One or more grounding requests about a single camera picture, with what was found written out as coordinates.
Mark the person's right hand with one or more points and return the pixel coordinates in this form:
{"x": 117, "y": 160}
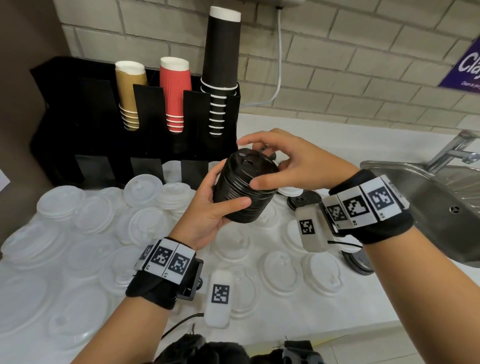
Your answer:
{"x": 311, "y": 168}

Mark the person's left hand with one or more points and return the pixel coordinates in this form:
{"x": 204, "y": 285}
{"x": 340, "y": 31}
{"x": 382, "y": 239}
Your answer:
{"x": 198, "y": 221}

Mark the stack of black lids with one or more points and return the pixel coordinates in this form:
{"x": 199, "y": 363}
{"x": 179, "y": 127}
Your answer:
{"x": 240, "y": 187}

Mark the white lids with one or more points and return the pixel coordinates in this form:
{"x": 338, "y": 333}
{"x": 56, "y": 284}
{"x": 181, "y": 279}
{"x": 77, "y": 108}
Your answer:
{"x": 277, "y": 270}

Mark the black cup holder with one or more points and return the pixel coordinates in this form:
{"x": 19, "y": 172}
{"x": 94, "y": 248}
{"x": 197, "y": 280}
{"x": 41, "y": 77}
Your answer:
{"x": 75, "y": 112}

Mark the person's left forearm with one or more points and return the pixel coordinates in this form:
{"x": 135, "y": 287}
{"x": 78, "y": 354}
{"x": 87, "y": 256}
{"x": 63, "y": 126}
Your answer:
{"x": 123, "y": 333}

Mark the person's right forearm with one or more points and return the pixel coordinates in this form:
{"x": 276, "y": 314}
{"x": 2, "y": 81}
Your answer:
{"x": 423, "y": 292}

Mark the black left wrist marker band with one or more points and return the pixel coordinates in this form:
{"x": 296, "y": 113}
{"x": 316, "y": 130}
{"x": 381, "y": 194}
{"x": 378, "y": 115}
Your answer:
{"x": 150, "y": 290}

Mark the black wrist marker band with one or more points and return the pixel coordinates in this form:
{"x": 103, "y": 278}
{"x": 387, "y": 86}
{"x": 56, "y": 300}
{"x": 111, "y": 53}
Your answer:
{"x": 390, "y": 228}
{"x": 150, "y": 290}

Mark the black right wrist marker band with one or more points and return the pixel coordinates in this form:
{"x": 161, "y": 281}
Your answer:
{"x": 390, "y": 228}

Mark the black chest harness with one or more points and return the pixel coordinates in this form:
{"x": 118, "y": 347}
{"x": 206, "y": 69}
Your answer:
{"x": 195, "y": 354}

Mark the stack of red paper cups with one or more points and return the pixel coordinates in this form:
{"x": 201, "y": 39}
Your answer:
{"x": 175, "y": 90}

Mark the steel sink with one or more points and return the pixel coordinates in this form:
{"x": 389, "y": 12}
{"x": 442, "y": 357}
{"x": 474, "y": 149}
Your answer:
{"x": 442, "y": 210}

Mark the steel faucet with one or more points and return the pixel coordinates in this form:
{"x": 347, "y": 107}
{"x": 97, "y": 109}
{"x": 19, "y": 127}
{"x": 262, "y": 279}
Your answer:
{"x": 450, "y": 150}

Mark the stack of gold paper cups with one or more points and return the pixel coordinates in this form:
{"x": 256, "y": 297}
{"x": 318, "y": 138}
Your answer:
{"x": 129, "y": 90}

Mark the stack of black paper cups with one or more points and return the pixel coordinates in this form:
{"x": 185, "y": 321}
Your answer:
{"x": 221, "y": 48}

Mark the grey wall-mounted appliance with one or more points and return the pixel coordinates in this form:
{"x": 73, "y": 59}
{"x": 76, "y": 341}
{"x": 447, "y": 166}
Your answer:
{"x": 288, "y": 2}

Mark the blue wall sign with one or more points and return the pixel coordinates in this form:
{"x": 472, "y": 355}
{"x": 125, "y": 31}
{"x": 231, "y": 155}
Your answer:
{"x": 468, "y": 67}

